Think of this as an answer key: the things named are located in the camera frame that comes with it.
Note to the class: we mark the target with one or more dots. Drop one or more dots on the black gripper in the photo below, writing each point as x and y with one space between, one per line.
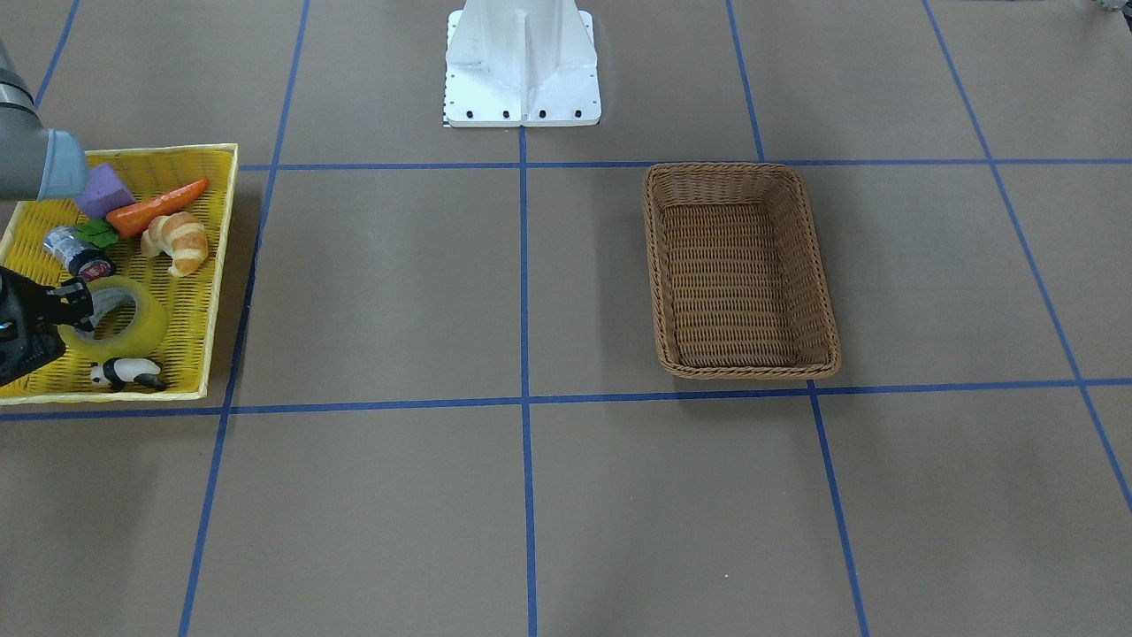
26 311

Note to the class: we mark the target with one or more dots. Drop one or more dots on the yellow tape roll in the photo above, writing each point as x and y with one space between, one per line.
139 338

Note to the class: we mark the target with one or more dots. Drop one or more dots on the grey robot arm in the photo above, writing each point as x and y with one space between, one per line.
37 163

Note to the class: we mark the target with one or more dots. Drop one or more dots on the yellow woven basket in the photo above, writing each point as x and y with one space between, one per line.
192 303

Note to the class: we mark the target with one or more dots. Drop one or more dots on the brown wicker basket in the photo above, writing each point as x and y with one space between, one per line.
738 288

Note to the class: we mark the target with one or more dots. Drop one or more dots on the small silver can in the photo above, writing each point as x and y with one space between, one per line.
82 259

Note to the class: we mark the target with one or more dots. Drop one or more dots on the panda figurine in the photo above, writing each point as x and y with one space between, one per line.
120 372

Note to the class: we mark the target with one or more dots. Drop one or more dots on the toy carrot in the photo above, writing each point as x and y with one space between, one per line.
130 221

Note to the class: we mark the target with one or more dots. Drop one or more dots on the purple foam block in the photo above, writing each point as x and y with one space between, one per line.
104 193

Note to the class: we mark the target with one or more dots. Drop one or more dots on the toy croissant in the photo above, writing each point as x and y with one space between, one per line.
180 237

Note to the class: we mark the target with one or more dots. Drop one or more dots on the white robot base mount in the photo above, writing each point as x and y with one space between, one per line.
513 64

